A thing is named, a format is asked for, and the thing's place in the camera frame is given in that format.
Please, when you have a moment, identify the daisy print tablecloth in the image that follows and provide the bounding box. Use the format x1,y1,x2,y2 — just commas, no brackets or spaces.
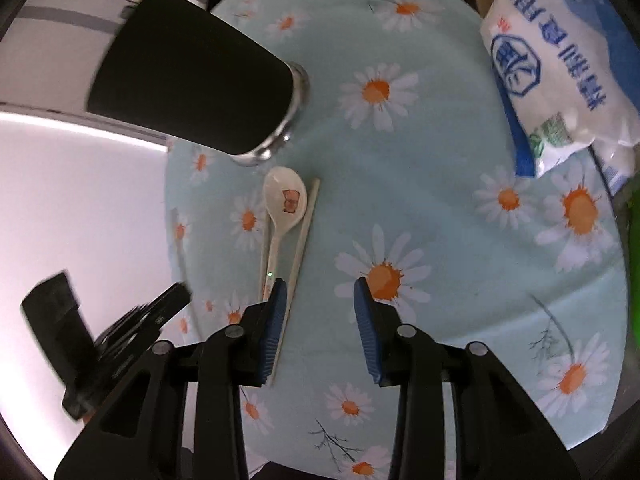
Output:
162,0,629,480

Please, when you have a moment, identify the white bear print spoon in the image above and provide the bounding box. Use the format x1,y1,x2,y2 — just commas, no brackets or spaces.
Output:
262,166,309,302

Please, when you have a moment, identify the black utensil holder cup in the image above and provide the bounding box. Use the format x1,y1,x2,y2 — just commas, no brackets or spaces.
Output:
85,0,312,167

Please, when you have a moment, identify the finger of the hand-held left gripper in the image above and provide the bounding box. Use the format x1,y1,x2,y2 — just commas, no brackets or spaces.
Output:
95,281,192,377

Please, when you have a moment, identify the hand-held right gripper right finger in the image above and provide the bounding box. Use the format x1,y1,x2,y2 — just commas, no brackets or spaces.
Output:
352,276,582,480

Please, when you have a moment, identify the white and blue plastic bag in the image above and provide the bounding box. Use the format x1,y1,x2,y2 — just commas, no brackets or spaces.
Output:
590,130,640,197

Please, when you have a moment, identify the blue and white salt bag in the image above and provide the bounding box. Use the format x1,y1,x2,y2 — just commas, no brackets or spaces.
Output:
480,0,640,179

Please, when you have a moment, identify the green packet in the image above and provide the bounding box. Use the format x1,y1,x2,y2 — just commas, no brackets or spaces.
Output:
612,180,640,282

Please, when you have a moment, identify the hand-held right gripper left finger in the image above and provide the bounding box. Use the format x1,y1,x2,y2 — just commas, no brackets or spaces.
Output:
55,279,289,480

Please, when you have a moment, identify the wooden chopstick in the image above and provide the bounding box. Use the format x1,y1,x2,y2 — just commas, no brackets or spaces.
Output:
271,177,321,383

